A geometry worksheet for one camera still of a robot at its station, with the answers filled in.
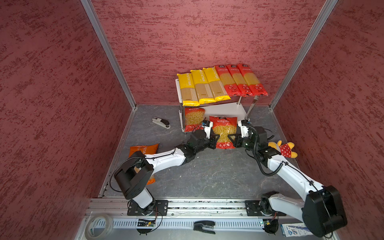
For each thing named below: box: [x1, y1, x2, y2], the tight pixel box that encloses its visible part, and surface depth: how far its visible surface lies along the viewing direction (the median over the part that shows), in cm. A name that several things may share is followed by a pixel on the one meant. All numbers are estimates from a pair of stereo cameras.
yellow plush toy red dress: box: [268, 140, 298, 158], surface depth 92 cm
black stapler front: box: [193, 220, 216, 235], surface depth 69 cm
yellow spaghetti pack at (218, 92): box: [202, 66, 231, 102], surface depth 83 cm
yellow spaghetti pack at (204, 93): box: [190, 69, 216, 105], surface depth 81 cm
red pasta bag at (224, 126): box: [209, 116, 238, 149], surface depth 84 cm
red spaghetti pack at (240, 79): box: [226, 64, 253, 97], surface depth 85 cm
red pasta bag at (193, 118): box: [184, 107, 206, 133], surface depth 102 cm
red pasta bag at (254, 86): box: [237, 63, 268, 96], surface depth 85 cm
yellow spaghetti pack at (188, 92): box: [177, 73, 200, 107], surface depth 79 cm
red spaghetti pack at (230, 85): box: [215, 64, 241, 96], surface depth 85 cm
